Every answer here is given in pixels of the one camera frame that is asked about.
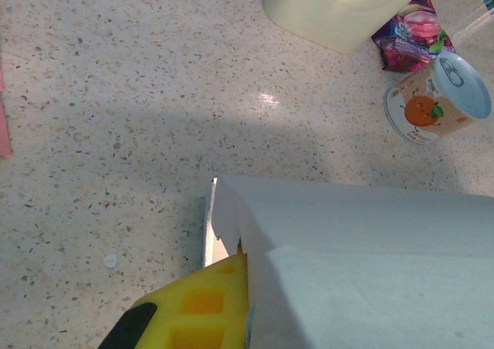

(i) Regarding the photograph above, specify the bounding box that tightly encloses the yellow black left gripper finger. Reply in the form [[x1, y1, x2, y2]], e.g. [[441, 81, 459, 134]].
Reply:
[[98, 254, 250, 349]]

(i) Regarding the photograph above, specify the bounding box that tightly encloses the orange print drink can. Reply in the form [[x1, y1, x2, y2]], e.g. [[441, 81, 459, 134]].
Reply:
[[383, 52, 493, 146]]

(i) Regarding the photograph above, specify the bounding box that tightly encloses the white paper box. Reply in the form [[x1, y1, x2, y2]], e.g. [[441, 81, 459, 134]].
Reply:
[[202, 174, 494, 349]]

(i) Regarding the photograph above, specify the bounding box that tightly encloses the purple candy bag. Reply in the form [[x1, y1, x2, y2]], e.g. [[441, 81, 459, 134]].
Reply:
[[370, 0, 456, 74]]

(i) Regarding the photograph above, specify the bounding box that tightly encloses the cream knife block holder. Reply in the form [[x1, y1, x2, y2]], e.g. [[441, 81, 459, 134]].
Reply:
[[262, 0, 437, 55]]

